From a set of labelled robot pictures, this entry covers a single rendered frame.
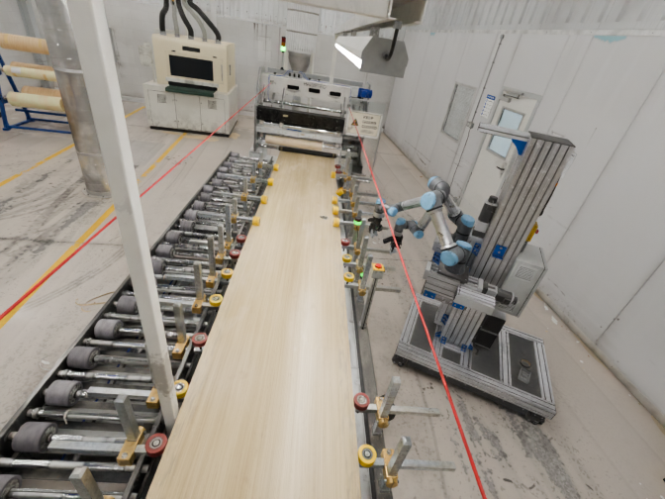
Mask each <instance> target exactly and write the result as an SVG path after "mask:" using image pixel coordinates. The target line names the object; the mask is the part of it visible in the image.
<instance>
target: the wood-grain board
mask: <svg viewBox="0 0 665 499"><path fill-rule="evenodd" d="M275 164H279V169H278V171H276V170H272V173H271V176H270V178H273V179H274V183H273V186H271V185H268V183H267V186H266V188H265V191H264V194H263V195H264V196H267V197H268V198H267V199H268V200H267V204H262V203H261V201H260V204H259V207H258V209H257V212H256V214H255V217H260V224H259V226H254V225H251V227H250V230H249V232H248V235H247V237H246V240H245V243H244V245H243V248H242V250H241V253H240V256H239V258H238V261H237V265H236V267H235V270H234V273H233V275H232V278H231V280H230V283H229V286H228V288H227V291H226V293H225V296H224V298H223V301H222V304H221V306H220V309H219V311H218V314H217V316H216V319H215V322H214V324H213V327H212V329H211V332H210V335H209V337H208V339H207V341H206V344H205V346H204V349H203V352H202V354H201V357H200V359H199V362H198V365H197V367H196V370H195V372H194V375H193V377H192V380H191V383H190V385H189V388H188V390H187V393H186V395H185V398H184V401H183V403H182V406H181V408H180V411H179V414H178V416H177V419H176V421H175V424H174V426H173V429H172V432H171V434H170V437H169V439H168V442H167V445H166V447H165V450H164V452H163V455H162V457H161V460H160V463H159V465H158V468H157V470H156V473H155V475H154V478H153V481H152V483H151V485H150V487H149V490H148V493H147V495H146V498H145V499H361V489H360V476H359V464H358V451H357V439H356V427H355V415H354V402H353V390H352V377H351V365H350V352H349V340H348V327H347V316H346V303H345V291H344V278H343V266H342V253H341V240H340V228H339V226H338V227H333V218H339V215H338V214H337V215H334V214H333V206H336V207H338V204H332V199H333V196H337V194H336V179H335V178H331V173H332V171H334V172H335V166H334V160H327V159H320V158H313V157H305V156H298V155H292V154H284V153H279V155H278V157H277V160H276V163H275ZM320 216H327V217H329V218H328V219H327V220H324V219H322V218H320Z"/></svg>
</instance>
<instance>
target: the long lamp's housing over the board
mask: <svg viewBox="0 0 665 499"><path fill-rule="evenodd" d="M392 42H393V40H390V39H385V38H379V37H337V39H336V40H335V44H336V45H338V46H340V47H342V48H343V49H345V50H347V51H348V52H350V53H351V54H353V55H355V56H356V57H358V58H359V59H361V63H360V69H359V71H362V72H368V73H374V74H381V75H387V76H393V77H399V78H404V74H405V69H406V67H407V64H408V60H409V59H408V54H407V50H406V45H405V42H402V41H396V44H395V48H394V52H393V55H392V57H391V59H390V60H389V61H387V60H386V59H384V58H383V57H382V53H383V52H384V51H386V50H387V51H388V52H390V49H391V45H392Z"/></svg>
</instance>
